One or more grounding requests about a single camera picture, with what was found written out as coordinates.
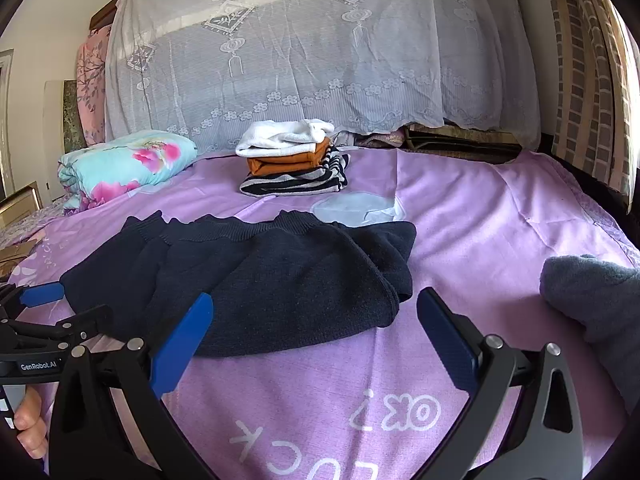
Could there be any navy blue knit cardigan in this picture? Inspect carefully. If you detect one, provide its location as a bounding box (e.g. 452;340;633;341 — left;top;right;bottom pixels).
61;211;416;358

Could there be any person's left hand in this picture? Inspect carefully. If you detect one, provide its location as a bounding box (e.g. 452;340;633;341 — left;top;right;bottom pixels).
14;386;49;460

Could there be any purple printed bed sheet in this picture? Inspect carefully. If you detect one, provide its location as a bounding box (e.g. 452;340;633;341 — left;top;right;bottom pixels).
11;150;639;479

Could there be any grey fleece garment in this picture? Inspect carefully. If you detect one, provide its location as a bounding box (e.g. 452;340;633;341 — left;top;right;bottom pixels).
540;255;639;413

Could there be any orange folded garment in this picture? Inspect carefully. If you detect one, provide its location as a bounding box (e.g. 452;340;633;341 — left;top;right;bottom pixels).
247;138;331;177

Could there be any black white striped garment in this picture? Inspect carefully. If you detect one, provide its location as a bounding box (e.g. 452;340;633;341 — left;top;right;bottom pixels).
239;146;350;197

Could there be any white folded garment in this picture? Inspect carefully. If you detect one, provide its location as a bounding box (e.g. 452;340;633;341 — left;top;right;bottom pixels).
235;119;335;158

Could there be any pink floral hanging cloth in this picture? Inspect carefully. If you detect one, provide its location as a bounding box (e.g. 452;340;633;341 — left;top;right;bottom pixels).
76;25;111;145

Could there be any white lace cover cloth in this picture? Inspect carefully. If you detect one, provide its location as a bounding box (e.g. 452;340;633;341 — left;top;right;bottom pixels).
105;0;540;153

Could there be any brown checked curtain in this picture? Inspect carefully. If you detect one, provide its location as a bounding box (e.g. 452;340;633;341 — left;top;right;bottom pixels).
550;0;639;204

